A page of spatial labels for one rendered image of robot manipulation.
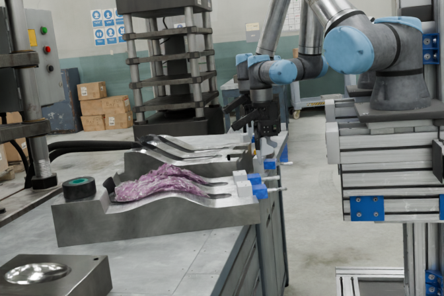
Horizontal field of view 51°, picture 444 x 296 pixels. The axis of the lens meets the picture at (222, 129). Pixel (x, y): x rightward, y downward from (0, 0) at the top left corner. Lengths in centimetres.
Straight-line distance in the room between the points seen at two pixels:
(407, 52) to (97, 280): 88
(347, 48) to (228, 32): 688
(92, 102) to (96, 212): 719
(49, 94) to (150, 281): 128
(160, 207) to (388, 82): 65
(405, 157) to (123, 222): 73
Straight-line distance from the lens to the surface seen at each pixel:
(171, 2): 544
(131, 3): 558
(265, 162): 158
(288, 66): 143
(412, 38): 125
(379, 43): 117
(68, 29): 884
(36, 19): 210
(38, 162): 183
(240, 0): 797
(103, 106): 825
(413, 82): 126
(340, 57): 116
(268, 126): 155
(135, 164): 154
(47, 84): 210
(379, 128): 125
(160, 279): 97
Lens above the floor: 124
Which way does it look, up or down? 10 degrees down
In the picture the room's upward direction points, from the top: 6 degrees counter-clockwise
